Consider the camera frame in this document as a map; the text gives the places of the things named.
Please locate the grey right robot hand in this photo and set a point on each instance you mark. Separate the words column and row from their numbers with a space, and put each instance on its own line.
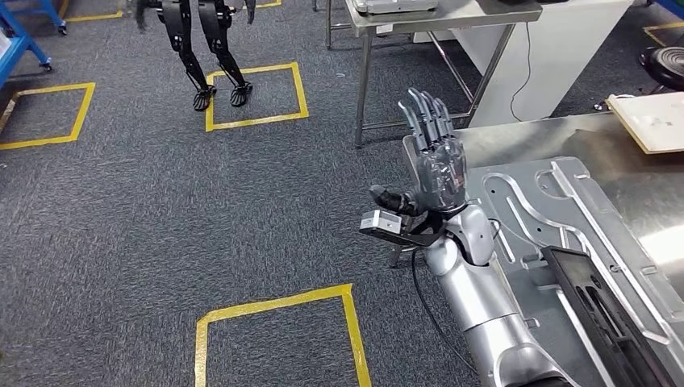
column 438, row 176

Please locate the long black plastic car part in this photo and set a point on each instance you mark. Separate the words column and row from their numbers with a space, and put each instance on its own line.
column 566, row 272

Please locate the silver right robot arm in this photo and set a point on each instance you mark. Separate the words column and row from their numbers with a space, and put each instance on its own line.
column 470, row 299

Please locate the steel workbench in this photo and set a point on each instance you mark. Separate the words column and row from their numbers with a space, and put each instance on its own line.
column 588, row 139

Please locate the blue metal shelf rack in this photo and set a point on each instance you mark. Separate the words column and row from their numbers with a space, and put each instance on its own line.
column 21, row 45

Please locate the steel table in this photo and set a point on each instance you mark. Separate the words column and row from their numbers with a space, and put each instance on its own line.
column 454, row 18

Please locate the white desk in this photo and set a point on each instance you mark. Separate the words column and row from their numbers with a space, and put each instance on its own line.
column 561, row 53

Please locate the stamped metal plate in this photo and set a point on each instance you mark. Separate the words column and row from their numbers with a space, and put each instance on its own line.
column 630, row 251
column 395, row 5

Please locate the yellow floor tape square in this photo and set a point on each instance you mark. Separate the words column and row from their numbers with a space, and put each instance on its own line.
column 256, row 121
column 270, row 4
column 267, row 305

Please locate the cardboard box with white lining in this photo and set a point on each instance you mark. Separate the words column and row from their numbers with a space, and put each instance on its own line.
column 652, row 120

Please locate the chrome stool with black seat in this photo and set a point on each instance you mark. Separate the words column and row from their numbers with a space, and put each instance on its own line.
column 665, row 66

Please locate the black humanoid robot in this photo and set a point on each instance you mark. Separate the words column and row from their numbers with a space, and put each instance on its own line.
column 176, row 21

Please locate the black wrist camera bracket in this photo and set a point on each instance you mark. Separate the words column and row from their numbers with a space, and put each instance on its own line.
column 422, row 235

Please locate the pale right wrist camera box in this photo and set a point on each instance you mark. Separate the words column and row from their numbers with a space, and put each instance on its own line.
column 382, row 220

